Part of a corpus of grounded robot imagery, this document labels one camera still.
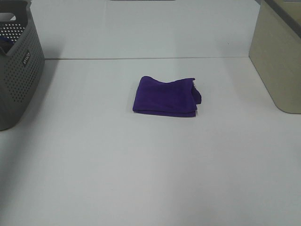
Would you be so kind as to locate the purple towel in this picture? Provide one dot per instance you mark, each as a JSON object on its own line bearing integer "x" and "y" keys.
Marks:
{"x": 176, "y": 99}

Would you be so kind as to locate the grey perforated plastic basket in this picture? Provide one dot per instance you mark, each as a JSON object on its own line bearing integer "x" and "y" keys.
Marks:
{"x": 22, "y": 66}

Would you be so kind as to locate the purple cloth inside grey basket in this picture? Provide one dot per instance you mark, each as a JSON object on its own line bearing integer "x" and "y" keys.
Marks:
{"x": 6, "y": 44}

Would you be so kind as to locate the beige plastic basket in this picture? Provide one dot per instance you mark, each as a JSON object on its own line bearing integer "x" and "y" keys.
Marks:
{"x": 275, "y": 52}

